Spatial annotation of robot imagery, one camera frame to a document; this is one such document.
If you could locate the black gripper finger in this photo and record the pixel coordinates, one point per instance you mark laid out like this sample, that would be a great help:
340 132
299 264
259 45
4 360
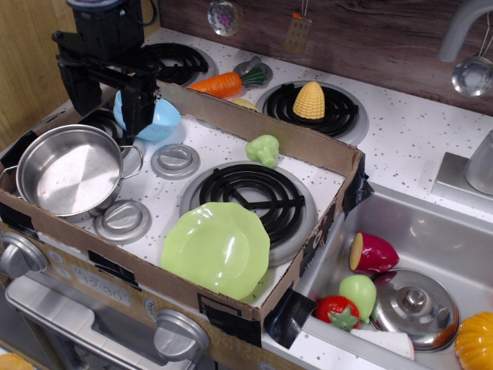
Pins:
138 103
84 92

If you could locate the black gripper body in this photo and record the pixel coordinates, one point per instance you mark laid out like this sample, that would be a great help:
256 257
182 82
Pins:
108 34

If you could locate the green toy broccoli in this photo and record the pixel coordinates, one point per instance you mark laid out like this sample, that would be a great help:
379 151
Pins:
264 150

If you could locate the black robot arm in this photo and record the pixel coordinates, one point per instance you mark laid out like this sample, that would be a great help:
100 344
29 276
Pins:
107 50

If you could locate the stainless steel pot lid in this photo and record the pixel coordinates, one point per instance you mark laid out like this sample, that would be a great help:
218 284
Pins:
417 305

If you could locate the black front left burner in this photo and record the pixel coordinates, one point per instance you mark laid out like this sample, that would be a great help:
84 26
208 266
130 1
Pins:
104 120

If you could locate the black burner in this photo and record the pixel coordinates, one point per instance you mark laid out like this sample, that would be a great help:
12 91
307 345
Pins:
345 117
183 65
104 120
283 203

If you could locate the light blue plastic bowl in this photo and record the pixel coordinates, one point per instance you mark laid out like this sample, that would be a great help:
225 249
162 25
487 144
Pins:
165 120

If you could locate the black back left burner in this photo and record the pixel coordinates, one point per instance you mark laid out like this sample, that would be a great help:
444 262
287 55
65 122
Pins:
183 65

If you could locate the silver stove top knob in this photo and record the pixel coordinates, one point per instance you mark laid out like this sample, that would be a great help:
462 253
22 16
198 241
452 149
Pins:
124 222
175 161

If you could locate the silver stove knob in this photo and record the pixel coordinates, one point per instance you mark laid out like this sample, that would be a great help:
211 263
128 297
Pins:
175 161
124 222
250 66

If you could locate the orange toy carrot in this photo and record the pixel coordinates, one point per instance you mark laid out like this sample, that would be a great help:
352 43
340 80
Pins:
229 84

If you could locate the yellow toy behind fence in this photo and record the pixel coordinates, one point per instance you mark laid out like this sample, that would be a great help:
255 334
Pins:
244 103

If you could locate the silver back stove knob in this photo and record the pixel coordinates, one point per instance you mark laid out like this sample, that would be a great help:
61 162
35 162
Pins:
250 66

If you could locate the hanging steel strainer spoon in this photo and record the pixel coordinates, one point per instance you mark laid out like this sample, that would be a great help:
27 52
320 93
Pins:
225 17

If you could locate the brown cardboard fence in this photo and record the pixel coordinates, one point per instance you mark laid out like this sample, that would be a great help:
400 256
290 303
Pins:
125 285

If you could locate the yellow toy corn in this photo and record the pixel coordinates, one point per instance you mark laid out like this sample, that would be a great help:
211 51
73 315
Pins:
310 102

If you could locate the light green plastic plate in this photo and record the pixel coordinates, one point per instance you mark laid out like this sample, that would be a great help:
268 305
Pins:
222 247

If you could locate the black front right burner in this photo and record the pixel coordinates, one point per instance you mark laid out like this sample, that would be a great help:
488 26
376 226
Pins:
283 203

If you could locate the hanging metal grater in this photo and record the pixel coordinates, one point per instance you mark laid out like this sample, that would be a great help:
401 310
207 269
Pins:
298 30

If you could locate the silver oven knob left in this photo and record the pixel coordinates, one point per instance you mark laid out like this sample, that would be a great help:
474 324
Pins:
21 256

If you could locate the silver oven knob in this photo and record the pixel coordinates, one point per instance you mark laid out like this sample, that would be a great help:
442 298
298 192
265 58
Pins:
21 256
178 337

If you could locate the black back right burner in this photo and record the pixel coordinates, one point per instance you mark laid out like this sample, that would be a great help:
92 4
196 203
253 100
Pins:
345 117

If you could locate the silver oven knob right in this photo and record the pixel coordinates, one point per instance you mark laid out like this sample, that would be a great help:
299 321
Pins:
178 337

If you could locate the purple toy eggplant half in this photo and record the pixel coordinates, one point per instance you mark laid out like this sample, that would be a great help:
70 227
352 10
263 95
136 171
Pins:
371 254

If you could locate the orange object bottom left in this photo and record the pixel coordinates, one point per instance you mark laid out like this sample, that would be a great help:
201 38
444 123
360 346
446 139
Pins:
12 361

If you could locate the red toy strawberry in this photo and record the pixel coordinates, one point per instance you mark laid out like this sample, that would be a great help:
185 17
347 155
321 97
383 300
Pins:
338 311

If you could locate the green toy pear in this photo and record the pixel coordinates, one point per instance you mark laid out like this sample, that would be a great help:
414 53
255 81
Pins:
361 290

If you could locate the hanging steel ladle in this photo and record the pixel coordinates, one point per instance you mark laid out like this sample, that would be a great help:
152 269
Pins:
472 76

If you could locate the grey faucet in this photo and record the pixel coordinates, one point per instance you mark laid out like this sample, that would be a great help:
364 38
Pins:
460 179

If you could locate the silver sink basin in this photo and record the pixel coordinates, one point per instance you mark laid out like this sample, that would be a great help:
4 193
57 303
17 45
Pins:
452 248

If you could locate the orange toy pumpkin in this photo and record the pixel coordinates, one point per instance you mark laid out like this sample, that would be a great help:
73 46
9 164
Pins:
473 344

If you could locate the silver oven door handle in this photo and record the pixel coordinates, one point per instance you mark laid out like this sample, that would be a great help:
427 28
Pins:
77 327

